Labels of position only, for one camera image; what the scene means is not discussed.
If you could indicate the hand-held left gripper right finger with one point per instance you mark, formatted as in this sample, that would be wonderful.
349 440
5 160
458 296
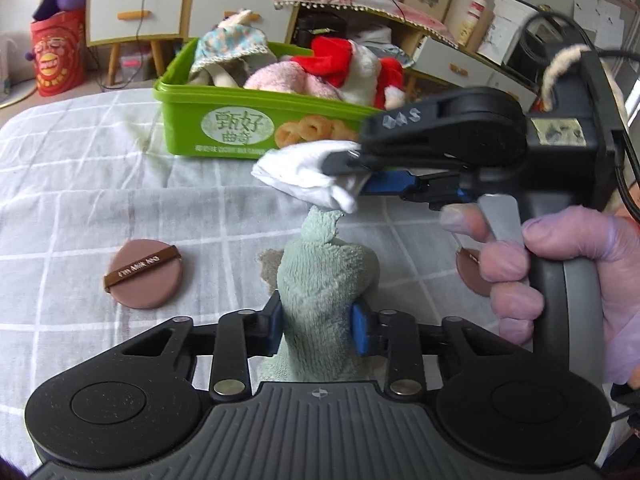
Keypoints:
361 330

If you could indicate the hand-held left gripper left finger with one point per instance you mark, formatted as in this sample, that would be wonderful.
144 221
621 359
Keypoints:
275 327

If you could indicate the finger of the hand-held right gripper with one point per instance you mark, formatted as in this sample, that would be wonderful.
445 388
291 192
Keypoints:
385 184
400 140

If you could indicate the green terry towel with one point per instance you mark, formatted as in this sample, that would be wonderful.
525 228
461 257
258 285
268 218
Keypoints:
320 290

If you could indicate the white cloth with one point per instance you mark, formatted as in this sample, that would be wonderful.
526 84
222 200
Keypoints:
300 170

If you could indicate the red white santa plush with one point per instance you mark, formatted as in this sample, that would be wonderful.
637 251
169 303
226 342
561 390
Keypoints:
330 60

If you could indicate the pink plush toy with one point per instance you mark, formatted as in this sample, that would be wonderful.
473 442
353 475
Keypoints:
285 77

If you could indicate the doll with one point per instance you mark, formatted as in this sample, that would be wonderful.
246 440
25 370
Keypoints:
225 45

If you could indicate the green plastic box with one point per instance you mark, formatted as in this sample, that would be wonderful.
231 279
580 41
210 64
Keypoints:
190 120

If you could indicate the person's right hand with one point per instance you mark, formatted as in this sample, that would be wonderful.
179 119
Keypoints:
575 237

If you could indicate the white cabinet drawer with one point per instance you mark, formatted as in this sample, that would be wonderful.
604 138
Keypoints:
450 60
240 2
137 15
510 90

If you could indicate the folded clothes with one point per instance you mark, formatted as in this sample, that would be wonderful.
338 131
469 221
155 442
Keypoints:
375 35

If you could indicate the brown powder puff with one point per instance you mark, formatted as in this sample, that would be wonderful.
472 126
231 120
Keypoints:
470 275
145 285

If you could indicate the black case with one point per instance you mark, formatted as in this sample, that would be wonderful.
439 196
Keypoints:
320 27

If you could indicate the red white tube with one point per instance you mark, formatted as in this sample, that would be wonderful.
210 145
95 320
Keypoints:
475 10

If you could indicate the grey checkered blanket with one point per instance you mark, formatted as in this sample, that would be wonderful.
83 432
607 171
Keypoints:
75 200

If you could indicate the wooden cabinet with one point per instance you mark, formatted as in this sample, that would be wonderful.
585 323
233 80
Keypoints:
114 62

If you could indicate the red printed storage bucket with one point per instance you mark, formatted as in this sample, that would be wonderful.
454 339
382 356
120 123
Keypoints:
57 60

